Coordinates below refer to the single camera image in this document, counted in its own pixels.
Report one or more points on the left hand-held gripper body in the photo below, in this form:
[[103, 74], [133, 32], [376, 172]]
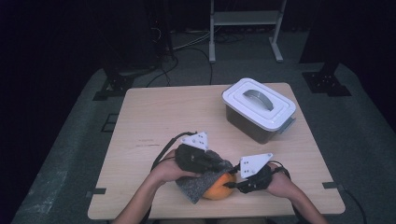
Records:
[[191, 158]]

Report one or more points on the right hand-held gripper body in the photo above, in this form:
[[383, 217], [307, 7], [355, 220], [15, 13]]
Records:
[[257, 182]]

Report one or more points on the transparent storage box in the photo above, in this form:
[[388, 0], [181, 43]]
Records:
[[249, 127]]

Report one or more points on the white metal stand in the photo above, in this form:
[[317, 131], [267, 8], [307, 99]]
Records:
[[246, 18]]

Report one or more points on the person's right hand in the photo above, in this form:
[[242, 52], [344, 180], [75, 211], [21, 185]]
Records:
[[280, 186]]

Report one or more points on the black tape strip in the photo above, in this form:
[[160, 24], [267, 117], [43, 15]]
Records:
[[332, 185], [96, 192]]

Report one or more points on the orange plush toy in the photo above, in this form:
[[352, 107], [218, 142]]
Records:
[[219, 189]]

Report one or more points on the grey fuzzy cloth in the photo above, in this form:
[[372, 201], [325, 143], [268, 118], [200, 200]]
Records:
[[196, 186]]

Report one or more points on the person's left hand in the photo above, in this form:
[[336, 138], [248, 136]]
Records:
[[169, 171]]

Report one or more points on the black stand base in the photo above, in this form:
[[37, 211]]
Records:
[[325, 82], [118, 84]]

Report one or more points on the black tape square on floor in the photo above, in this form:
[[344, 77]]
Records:
[[109, 123]]

